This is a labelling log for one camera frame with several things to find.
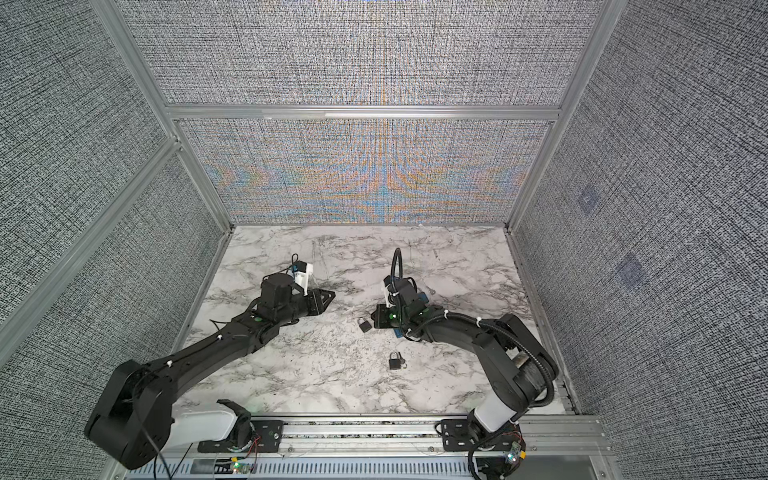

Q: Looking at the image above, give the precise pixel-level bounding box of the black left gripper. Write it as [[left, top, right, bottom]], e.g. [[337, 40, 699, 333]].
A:
[[279, 288, 338, 327]]

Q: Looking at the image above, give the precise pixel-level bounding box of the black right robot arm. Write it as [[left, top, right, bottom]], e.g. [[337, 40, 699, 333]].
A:
[[371, 274, 559, 433]]

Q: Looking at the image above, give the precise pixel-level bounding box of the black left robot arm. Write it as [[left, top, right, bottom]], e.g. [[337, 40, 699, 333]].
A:
[[84, 273, 336, 470]]

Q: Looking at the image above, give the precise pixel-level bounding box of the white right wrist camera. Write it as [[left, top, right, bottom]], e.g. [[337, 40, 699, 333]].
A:
[[385, 283, 399, 308]]

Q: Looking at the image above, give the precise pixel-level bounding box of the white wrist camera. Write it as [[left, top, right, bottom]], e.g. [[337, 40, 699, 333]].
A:
[[290, 260, 314, 296], [385, 283, 399, 308]]

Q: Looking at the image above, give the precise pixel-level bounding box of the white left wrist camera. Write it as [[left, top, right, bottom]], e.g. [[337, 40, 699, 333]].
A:
[[290, 260, 314, 296]]

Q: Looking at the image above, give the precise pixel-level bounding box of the black corrugated cable conduit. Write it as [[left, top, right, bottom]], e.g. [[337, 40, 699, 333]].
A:
[[389, 247, 558, 409]]

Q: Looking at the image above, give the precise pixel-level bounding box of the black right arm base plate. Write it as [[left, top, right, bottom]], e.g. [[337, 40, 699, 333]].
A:
[[434, 419, 526, 454]]

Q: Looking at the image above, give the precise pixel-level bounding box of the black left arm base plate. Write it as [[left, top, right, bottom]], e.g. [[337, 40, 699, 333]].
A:
[[197, 419, 285, 455]]

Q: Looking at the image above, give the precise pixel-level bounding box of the aluminium front frame rail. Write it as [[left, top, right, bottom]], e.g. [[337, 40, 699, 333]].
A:
[[101, 413, 625, 480]]

